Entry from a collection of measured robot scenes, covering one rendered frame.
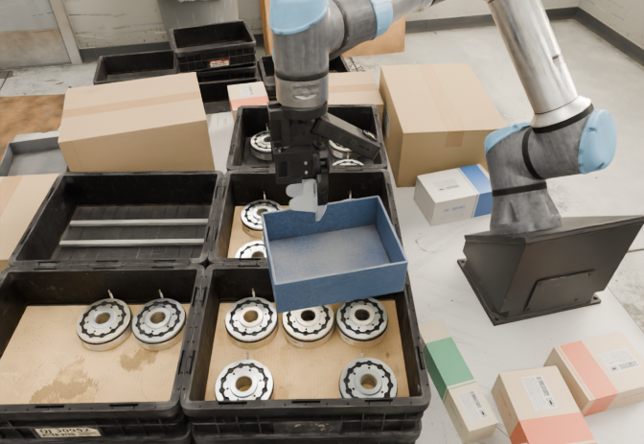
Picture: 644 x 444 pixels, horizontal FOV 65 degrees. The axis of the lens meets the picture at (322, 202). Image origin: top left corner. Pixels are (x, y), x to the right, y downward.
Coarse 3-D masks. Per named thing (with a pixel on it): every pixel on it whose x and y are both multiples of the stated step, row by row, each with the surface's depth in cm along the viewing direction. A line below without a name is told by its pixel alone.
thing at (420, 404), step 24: (216, 264) 101; (240, 264) 101; (264, 264) 101; (408, 288) 96; (408, 312) 92; (192, 336) 89; (192, 360) 86; (192, 384) 82; (192, 408) 79; (216, 408) 79; (240, 408) 79; (264, 408) 79; (288, 408) 79; (312, 408) 79; (336, 408) 79; (360, 408) 79; (384, 408) 80; (408, 408) 80
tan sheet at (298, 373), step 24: (216, 336) 100; (336, 336) 100; (216, 360) 96; (240, 360) 96; (264, 360) 96; (288, 360) 96; (312, 360) 96; (336, 360) 96; (384, 360) 96; (288, 384) 92; (312, 384) 92; (336, 384) 92
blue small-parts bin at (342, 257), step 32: (288, 224) 85; (320, 224) 86; (352, 224) 88; (384, 224) 83; (288, 256) 84; (320, 256) 84; (352, 256) 84; (384, 256) 84; (288, 288) 72; (320, 288) 74; (352, 288) 76; (384, 288) 77
